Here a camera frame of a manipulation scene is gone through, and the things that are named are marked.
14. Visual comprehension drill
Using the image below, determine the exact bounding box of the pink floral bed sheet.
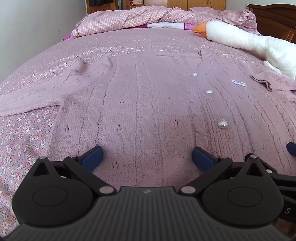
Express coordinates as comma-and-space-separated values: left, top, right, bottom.
0, 27, 296, 237

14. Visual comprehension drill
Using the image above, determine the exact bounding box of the light wooden wardrobe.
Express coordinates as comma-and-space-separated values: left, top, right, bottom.
85, 0, 226, 14

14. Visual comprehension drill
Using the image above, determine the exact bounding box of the white pillow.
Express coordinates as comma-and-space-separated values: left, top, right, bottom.
147, 22, 185, 30

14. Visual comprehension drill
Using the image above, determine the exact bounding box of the black hanging jacket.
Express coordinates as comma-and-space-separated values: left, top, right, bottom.
89, 0, 114, 7

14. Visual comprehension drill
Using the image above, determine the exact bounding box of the pink knitted cardigan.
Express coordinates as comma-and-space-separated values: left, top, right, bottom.
1, 50, 295, 187

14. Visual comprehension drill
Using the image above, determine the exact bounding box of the dark wooden headboard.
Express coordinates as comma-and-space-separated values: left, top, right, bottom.
248, 4, 296, 44

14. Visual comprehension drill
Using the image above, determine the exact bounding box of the white plush goose toy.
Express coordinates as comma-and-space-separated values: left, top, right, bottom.
193, 21, 295, 80

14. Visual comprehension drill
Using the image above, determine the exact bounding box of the pink checkered duvet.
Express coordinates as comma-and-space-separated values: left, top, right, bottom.
71, 6, 257, 38

